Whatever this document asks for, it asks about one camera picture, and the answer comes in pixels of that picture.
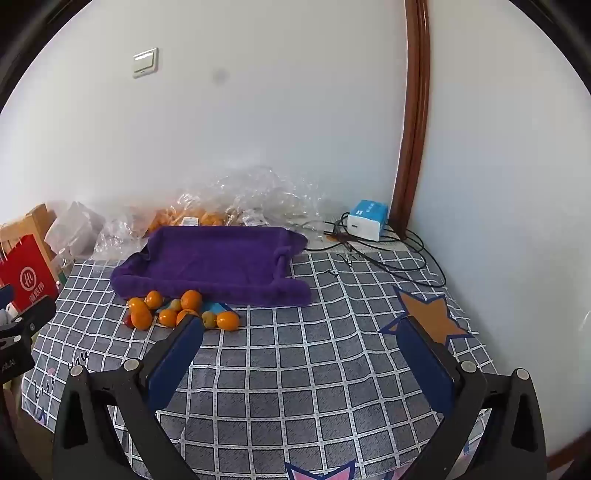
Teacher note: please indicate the blue and white box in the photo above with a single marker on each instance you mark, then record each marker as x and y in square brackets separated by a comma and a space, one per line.
[368, 219]

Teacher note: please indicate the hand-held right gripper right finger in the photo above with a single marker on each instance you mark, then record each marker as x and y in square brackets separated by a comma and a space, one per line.
[425, 369]

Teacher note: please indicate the small clear plastic bag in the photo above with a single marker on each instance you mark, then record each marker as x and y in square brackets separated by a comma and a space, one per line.
[115, 235]

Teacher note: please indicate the grey checkered star sheet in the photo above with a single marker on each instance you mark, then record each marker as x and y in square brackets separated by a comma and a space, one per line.
[300, 369]

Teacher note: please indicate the brown wooden door frame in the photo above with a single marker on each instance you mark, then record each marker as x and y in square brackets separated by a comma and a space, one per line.
[415, 115]

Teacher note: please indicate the white plastic bag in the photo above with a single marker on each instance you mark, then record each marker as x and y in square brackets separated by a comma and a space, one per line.
[74, 226]

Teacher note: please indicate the large crumpled clear plastic bag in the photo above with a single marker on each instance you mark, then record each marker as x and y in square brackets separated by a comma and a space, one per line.
[258, 194]

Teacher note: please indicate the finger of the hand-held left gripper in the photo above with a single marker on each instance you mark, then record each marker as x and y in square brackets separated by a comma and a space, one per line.
[6, 297]
[37, 314]

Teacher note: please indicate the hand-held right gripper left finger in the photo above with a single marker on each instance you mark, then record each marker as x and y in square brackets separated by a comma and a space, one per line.
[175, 364]

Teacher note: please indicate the purple towel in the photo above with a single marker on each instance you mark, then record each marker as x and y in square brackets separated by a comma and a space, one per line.
[217, 263]

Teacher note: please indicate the white wall light switch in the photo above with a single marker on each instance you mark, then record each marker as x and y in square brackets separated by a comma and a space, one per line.
[145, 62]

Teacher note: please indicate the clear bag of tangerines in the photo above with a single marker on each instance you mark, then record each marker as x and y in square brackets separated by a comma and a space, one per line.
[203, 214]

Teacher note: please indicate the red paper bag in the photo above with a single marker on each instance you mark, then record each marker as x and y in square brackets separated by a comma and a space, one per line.
[25, 272]

